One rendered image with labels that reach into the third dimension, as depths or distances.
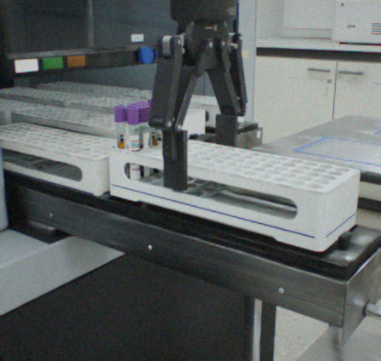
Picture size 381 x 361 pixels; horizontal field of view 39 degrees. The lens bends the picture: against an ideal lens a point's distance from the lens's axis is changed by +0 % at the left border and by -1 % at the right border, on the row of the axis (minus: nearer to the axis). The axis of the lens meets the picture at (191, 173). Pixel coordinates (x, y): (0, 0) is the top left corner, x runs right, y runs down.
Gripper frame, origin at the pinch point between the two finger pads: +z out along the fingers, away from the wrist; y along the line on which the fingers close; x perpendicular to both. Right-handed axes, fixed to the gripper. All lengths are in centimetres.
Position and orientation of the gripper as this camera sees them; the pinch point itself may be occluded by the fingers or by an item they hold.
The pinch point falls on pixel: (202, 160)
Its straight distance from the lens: 65.4
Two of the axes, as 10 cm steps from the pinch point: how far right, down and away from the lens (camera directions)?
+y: 5.9, -2.3, 7.7
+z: 0.0, 9.6, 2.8
